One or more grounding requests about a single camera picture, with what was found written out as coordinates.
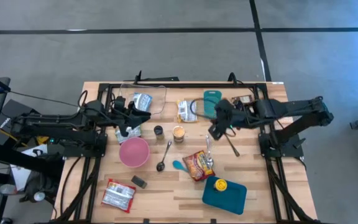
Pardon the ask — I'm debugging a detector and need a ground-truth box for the teal cutting board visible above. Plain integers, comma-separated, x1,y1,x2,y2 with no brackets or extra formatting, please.
203,90,223,120

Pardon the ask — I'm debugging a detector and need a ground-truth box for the clear plastic container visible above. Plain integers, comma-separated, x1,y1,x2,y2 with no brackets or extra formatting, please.
116,83,168,115

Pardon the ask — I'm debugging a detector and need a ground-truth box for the red ramen noodle pack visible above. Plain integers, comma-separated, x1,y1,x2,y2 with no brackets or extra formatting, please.
181,150,216,182

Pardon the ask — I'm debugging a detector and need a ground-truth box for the tan-lid furikake seasoning jar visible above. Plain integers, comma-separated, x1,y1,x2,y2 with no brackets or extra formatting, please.
172,125,186,144

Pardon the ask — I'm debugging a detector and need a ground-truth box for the white green food packet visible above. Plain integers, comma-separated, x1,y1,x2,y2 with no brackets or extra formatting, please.
114,124,142,145

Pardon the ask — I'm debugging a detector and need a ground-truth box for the black case white logo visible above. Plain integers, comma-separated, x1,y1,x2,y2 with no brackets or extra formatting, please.
0,98,47,147

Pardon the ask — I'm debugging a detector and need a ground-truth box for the teal plastic bin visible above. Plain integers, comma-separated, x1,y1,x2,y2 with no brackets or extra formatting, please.
201,175,248,216

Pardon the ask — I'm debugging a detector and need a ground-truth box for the pink plastic bowl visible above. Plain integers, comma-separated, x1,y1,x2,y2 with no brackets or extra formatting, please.
118,136,151,169

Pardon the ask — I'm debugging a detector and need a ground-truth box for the long black table bracket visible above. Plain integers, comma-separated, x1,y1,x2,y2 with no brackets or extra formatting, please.
133,70,180,83

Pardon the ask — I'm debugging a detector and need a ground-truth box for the black spoon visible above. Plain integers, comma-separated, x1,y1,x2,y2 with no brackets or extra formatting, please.
155,140,173,172

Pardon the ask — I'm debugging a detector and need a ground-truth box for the blue edged ramen noodle pack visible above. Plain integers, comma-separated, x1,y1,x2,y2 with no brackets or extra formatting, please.
132,92,154,113

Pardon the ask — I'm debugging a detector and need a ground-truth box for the yellow ramen noodle pack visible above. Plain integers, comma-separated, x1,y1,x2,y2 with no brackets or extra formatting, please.
177,100,199,123

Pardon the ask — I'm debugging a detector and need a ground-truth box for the white paper sheet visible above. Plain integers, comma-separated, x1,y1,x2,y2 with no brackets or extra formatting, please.
10,144,48,192

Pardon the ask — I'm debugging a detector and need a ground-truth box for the brown food packet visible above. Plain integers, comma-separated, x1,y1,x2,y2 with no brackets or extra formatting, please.
231,94,255,106

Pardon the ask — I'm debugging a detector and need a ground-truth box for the black metal table frame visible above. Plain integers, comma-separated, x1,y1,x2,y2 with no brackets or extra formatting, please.
50,81,320,224

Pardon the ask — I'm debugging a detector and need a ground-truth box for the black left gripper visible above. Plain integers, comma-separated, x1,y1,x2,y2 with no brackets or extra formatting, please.
110,96,152,138

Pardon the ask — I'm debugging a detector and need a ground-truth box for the dark small box white print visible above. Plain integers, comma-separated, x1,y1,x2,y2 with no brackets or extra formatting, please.
131,175,149,190

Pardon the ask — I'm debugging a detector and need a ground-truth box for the teal silicone spatula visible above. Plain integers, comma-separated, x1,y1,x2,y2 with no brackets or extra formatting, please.
172,159,190,174

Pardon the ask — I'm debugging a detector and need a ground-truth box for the red white ramen pack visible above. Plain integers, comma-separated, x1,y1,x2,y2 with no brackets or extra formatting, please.
101,178,137,214

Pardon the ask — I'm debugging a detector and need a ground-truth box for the dark handled utensil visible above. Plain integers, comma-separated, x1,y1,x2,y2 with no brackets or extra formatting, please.
224,133,241,157

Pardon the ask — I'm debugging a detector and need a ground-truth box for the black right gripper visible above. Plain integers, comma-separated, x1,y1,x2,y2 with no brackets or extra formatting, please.
208,98,241,141

